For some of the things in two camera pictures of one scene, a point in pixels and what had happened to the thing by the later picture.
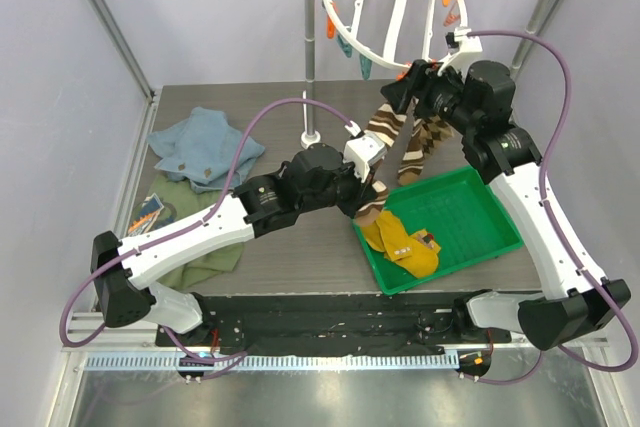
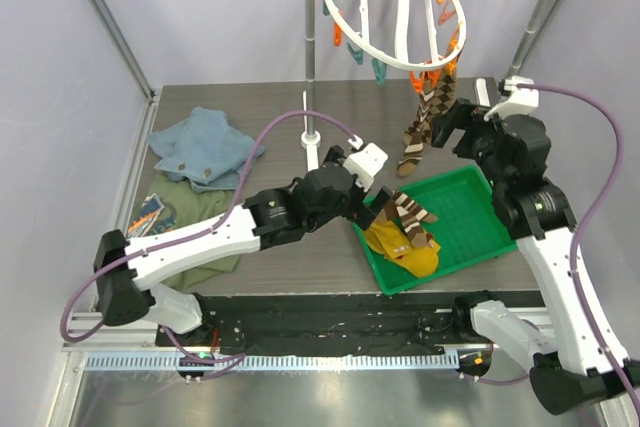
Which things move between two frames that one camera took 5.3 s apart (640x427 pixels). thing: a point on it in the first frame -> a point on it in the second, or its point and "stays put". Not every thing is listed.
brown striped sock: [385, 123] -> [411, 215]
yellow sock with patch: [423, 261] stays put
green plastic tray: [461, 212] stays put
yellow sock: [387, 235] stays put
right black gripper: [417, 83] -> [463, 128]
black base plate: [333, 324] stays put
